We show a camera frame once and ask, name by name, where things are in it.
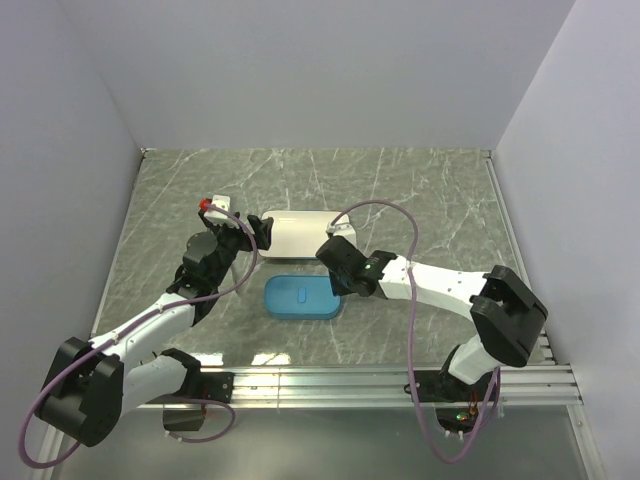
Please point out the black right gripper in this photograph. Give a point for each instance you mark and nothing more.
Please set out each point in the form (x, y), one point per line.
(339, 290)

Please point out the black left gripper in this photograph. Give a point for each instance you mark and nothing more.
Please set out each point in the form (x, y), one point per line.
(247, 239)

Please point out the blue lunch box lid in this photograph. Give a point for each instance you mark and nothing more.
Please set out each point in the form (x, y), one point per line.
(298, 289)

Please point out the blue lunch box container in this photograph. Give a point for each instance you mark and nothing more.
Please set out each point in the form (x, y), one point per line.
(306, 311)

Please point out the metal serving tongs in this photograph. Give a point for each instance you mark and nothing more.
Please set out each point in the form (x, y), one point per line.
(236, 278)

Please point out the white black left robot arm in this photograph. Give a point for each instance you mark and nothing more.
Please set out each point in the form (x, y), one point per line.
(92, 384)

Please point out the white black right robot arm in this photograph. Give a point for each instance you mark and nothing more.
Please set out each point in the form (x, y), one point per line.
(507, 315)

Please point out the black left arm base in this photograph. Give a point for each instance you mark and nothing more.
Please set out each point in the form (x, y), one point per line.
(188, 410)

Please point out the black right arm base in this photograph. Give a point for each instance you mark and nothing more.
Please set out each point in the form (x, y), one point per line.
(466, 407)

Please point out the white rectangular plate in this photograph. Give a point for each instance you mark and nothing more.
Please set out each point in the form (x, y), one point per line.
(297, 234)

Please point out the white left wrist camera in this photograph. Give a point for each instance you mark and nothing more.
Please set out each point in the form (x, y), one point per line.
(216, 210)

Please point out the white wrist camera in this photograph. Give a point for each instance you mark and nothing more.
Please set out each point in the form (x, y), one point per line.
(344, 229)
(216, 210)

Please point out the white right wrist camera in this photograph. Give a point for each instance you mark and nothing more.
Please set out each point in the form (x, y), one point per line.
(344, 229)

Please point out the aluminium front rail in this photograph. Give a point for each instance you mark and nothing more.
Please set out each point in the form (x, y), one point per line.
(382, 386)

